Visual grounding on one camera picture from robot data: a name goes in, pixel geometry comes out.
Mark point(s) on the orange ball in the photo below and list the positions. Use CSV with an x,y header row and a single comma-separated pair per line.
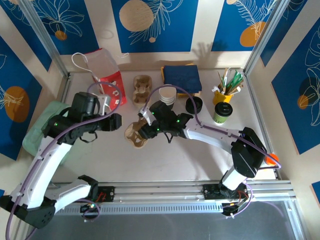
x,y
272,158

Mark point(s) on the white wrapped straw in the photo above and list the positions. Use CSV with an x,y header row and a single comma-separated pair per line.
x,y
226,77

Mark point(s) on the aluminium frame post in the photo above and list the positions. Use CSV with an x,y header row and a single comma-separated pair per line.
x,y
42,32
262,37

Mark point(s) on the green paper coffee cup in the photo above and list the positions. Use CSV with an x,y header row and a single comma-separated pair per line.
x,y
220,120

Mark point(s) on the black cup lid stack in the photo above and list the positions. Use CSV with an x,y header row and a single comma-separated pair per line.
x,y
198,103

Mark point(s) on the aluminium side rail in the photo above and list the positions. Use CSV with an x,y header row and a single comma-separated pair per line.
x,y
65,87
258,110

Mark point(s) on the white sugar sachet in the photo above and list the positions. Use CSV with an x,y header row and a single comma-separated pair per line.
x,y
216,89

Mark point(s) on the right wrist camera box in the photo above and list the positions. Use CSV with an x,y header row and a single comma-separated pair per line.
x,y
144,115

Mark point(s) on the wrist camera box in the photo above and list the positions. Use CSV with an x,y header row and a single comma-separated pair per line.
x,y
103,102
144,115

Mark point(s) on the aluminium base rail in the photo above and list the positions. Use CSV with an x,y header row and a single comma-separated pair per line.
x,y
160,192

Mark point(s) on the blue paper napkin stack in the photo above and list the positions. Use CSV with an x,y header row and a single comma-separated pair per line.
x,y
182,77

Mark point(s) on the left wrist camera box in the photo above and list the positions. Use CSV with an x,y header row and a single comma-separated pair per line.
x,y
103,102

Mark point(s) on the red paper gift bag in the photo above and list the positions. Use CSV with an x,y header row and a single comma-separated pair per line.
x,y
105,62

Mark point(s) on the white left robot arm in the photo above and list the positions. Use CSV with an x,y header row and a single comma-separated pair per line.
x,y
47,160

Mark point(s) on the yellow metal bucket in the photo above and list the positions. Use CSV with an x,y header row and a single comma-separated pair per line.
x,y
220,98

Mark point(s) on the dark blue folded napkins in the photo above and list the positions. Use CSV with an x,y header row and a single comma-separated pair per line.
x,y
162,75

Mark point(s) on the grey paper cup stack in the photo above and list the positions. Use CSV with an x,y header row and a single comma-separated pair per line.
x,y
167,96

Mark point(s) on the mint green zipper pouch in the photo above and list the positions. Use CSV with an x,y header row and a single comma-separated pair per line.
x,y
35,135

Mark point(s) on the brown cardboard cup carrier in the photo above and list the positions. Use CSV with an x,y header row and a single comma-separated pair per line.
x,y
136,143

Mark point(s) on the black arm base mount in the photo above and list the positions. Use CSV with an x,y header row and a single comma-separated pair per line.
x,y
210,192
107,193

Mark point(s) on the cardboard cup carrier stack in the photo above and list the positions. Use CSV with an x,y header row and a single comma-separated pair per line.
x,y
142,100

